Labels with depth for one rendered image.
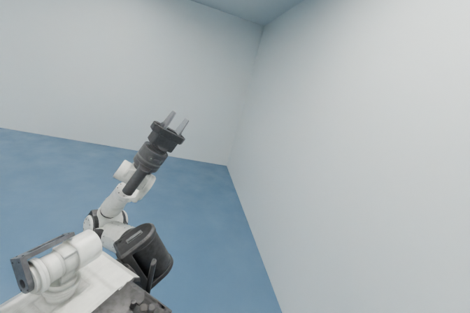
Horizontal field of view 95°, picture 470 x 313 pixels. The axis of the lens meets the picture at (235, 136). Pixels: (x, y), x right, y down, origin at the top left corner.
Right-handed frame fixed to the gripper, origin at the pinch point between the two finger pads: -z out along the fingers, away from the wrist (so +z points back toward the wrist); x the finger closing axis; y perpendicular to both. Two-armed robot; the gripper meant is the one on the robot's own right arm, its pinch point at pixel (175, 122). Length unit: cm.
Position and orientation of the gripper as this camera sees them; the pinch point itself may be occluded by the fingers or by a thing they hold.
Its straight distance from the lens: 74.2
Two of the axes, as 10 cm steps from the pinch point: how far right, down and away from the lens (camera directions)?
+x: -6.0, -4.0, -6.9
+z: -6.0, 8.0, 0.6
